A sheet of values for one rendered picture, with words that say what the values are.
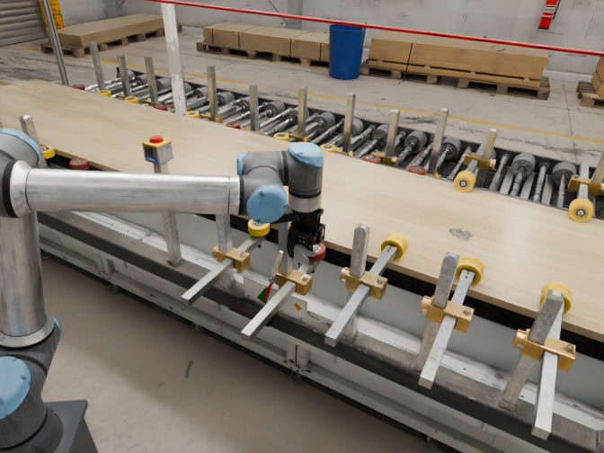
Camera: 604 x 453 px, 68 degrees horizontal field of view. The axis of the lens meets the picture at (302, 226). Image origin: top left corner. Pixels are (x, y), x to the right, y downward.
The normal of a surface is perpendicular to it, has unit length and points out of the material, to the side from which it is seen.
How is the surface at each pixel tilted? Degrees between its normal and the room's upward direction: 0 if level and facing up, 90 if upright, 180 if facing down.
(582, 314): 0
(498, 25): 90
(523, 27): 90
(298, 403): 0
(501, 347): 90
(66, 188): 55
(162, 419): 0
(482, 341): 90
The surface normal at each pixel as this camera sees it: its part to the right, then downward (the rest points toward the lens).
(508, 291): 0.03, -0.83
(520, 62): -0.39, 0.50
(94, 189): 0.23, -0.04
